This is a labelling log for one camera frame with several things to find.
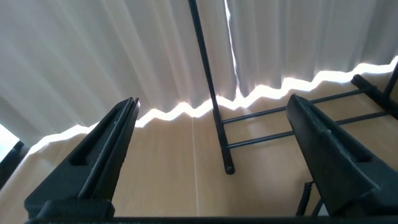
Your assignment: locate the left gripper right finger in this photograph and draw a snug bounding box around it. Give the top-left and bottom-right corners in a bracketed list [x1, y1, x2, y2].
[285, 93, 398, 218]

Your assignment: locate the beige curtain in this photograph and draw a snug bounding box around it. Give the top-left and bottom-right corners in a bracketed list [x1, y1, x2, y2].
[0, 0, 398, 150]

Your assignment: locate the black cable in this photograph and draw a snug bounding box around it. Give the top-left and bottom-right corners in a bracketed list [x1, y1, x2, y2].
[295, 180, 324, 217]

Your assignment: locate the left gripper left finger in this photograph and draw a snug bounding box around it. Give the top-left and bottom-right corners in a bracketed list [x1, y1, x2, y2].
[24, 97, 141, 218]

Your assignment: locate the black clothes rack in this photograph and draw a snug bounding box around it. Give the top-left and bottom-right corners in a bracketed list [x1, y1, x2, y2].
[188, 0, 398, 175]

